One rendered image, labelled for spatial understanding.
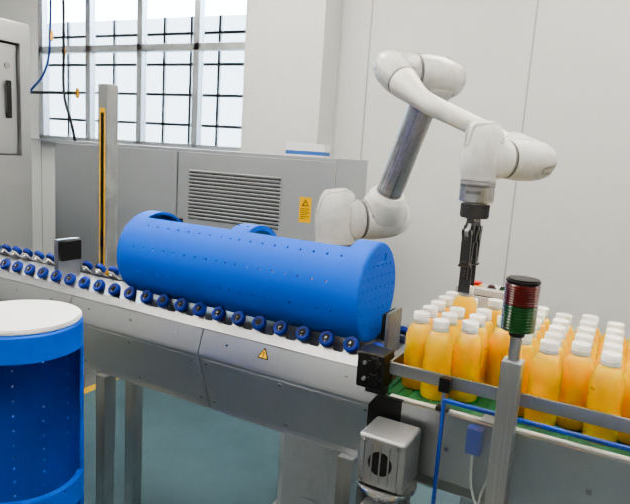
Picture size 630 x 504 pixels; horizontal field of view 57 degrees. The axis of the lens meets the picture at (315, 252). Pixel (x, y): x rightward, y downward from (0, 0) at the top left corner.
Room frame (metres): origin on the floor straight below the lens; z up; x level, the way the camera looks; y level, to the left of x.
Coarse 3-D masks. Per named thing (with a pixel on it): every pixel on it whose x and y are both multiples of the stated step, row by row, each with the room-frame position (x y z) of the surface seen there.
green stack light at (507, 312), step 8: (504, 304) 1.06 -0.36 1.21; (504, 312) 1.05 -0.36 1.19; (512, 312) 1.04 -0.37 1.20; (520, 312) 1.03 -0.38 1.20; (528, 312) 1.03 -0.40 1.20; (536, 312) 1.04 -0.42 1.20; (504, 320) 1.05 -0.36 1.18; (512, 320) 1.04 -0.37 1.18; (520, 320) 1.03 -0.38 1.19; (528, 320) 1.03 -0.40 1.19; (536, 320) 1.05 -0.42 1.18; (504, 328) 1.05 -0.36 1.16; (512, 328) 1.04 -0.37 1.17; (520, 328) 1.03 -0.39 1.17; (528, 328) 1.03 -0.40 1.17
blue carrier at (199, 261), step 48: (144, 240) 1.83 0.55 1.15; (192, 240) 1.76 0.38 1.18; (240, 240) 1.69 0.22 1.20; (288, 240) 1.64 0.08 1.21; (144, 288) 1.87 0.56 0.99; (192, 288) 1.73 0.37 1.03; (240, 288) 1.64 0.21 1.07; (288, 288) 1.56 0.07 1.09; (336, 288) 1.49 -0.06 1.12; (384, 288) 1.63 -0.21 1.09
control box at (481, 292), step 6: (456, 288) 1.72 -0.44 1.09; (474, 288) 1.70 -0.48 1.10; (480, 288) 1.69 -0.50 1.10; (486, 288) 1.70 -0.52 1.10; (492, 288) 1.69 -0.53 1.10; (498, 288) 1.71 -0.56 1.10; (474, 294) 1.70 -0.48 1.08; (480, 294) 1.69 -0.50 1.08; (486, 294) 1.68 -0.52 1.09; (492, 294) 1.67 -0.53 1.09; (498, 294) 1.66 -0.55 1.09; (480, 300) 1.69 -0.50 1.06; (486, 300) 1.68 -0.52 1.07; (480, 306) 1.68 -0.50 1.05; (486, 306) 1.68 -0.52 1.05
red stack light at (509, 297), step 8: (504, 288) 1.07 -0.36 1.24; (512, 288) 1.04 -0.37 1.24; (520, 288) 1.03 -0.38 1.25; (528, 288) 1.03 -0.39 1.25; (536, 288) 1.03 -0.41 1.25; (504, 296) 1.06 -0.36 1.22; (512, 296) 1.04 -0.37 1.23; (520, 296) 1.03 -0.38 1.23; (528, 296) 1.03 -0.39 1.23; (536, 296) 1.04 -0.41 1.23; (512, 304) 1.04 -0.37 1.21; (520, 304) 1.03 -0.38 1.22; (528, 304) 1.03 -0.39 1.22; (536, 304) 1.04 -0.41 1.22
